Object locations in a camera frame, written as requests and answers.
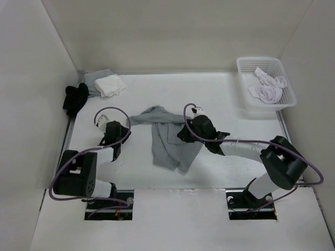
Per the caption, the folded white tank top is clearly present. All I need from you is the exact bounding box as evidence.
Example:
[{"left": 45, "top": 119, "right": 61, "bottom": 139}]
[{"left": 94, "top": 74, "right": 126, "bottom": 98}]

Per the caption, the folded light grey tank top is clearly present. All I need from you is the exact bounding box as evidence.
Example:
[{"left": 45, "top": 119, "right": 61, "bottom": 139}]
[{"left": 83, "top": 69, "right": 114, "bottom": 96}]

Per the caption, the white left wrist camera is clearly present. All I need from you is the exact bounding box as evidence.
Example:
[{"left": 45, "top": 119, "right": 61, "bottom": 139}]
[{"left": 96, "top": 115, "right": 110, "bottom": 132}]

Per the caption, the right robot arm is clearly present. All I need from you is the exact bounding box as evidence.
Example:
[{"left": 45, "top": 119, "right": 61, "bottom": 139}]
[{"left": 177, "top": 115, "right": 307, "bottom": 209}]

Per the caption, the white plastic basket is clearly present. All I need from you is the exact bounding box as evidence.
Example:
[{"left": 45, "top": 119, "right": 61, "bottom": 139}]
[{"left": 237, "top": 57, "right": 297, "bottom": 112}]

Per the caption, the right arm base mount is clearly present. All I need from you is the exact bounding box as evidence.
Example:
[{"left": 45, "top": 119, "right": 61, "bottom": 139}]
[{"left": 226, "top": 190, "right": 277, "bottom": 220}]

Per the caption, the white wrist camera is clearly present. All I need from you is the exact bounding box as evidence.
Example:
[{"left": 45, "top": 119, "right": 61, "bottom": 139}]
[
  {"left": 191, "top": 107, "right": 205, "bottom": 119},
  {"left": 96, "top": 115, "right": 110, "bottom": 132}
]

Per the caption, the black tank top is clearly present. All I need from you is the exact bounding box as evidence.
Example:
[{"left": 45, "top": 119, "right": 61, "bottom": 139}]
[{"left": 63, "top": 83, "right": 89, "bottom": 118}]

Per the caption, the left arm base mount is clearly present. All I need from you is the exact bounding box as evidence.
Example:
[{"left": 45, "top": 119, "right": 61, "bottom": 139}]
[{"left": 84, "top": 190, "right": 135, "bottom": 221}]

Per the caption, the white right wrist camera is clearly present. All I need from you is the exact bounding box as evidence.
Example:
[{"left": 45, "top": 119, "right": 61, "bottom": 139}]
[{"left": 191, "top": 107, "right": 205, "bottom": 119}]

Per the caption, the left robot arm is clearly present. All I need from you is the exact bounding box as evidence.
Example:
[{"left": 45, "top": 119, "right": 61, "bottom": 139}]
[{"left": 52, "top": 121, "right": 131, "bottom": 209}]

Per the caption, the pale pink tank top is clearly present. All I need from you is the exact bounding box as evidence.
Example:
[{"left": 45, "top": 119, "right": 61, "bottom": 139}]
[{"left": 249, "top": 67, "right": 287, "bottom": 104}]

